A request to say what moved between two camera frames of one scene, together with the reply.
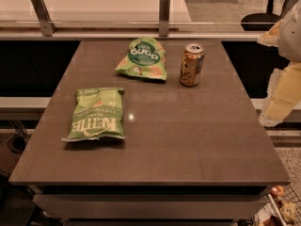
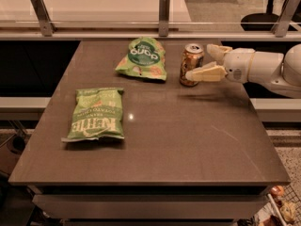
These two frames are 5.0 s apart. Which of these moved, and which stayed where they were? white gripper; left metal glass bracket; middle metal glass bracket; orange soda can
Moved: white gripper
Stayed: orange soda can; left metal glass bracket; middle metal glass bracket
